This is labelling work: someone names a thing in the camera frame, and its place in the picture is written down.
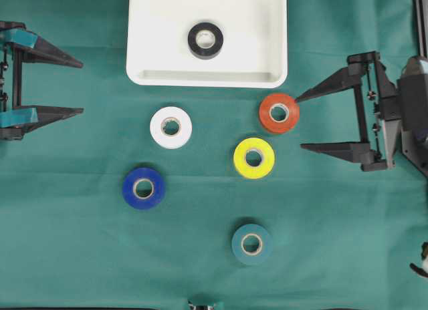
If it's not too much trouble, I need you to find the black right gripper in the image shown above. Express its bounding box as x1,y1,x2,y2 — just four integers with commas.
296,51,427,176

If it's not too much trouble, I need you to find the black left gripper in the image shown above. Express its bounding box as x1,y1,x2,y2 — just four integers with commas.
1,21,84,141

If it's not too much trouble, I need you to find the yellow tape roll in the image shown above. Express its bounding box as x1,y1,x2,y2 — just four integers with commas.
233,138,276,179

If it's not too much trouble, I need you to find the black tape roll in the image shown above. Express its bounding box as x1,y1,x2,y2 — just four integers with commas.
187,22,223,59

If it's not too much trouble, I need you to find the orange tape roll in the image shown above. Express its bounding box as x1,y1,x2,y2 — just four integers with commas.
259,93,300,134

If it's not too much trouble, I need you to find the white plastic tray case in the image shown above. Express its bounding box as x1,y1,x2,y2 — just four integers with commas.
126,0,288,89

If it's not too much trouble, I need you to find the white tape roll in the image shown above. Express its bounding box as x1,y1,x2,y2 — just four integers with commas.
150,106,193,149

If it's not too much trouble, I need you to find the blue tape roll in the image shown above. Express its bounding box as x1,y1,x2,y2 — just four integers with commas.
122,168,166,210

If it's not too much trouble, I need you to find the teal tape roll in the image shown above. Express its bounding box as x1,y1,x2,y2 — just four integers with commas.
231,224,274,266

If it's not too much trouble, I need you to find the green table cloth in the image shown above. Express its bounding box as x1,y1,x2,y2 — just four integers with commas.
1,0,427,309

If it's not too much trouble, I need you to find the small black white object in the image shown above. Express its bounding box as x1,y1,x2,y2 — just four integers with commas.
409,242,428,279

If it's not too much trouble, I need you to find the metal clip at bottom edge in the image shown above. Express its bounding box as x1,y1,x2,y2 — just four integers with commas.
188,300,217,310

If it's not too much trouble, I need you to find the black aluminium frame rail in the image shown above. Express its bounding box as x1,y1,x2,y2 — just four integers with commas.
414,0,428,58

